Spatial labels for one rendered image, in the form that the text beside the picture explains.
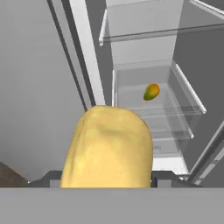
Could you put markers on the green orange mango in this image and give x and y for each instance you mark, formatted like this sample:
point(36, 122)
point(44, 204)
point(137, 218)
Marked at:
point(151, 92)

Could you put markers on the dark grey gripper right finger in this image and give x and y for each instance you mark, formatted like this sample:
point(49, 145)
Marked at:
point(166, 179)

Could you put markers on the yellow potato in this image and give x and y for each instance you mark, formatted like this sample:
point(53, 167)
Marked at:
point(108, 151)

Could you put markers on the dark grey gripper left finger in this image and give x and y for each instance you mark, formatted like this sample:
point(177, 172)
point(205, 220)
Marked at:
point(51, 178)

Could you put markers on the grey fridge door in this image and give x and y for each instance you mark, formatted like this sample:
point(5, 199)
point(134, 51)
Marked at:
point(35, 87)

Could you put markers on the grey open fridge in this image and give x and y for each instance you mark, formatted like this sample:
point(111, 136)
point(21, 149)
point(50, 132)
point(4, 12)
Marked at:
point(151, 73)

